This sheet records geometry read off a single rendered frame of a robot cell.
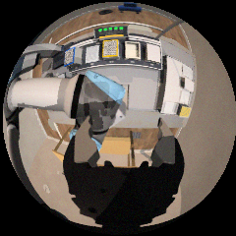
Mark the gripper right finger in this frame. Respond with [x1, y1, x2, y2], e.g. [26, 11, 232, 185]
[150, 118, 185, 195]

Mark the beige open rectangular reservoir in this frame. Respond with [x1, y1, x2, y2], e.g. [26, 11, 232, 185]
[125, 41, 141, 60]

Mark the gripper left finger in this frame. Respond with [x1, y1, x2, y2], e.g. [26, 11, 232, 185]
[63, 116, 100, 195]

